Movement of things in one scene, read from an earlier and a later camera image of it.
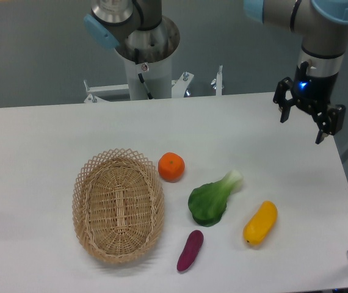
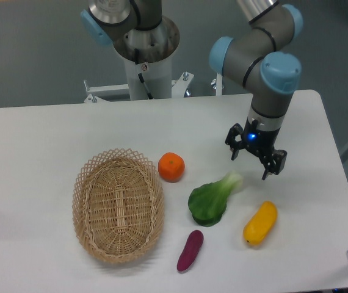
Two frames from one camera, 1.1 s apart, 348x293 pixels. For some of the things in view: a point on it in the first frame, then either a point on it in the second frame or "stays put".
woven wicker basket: [118, 206] stays put
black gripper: [315, 92] → [260, 142]
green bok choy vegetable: [207, 202] stays put
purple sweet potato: [193, 244] stays put
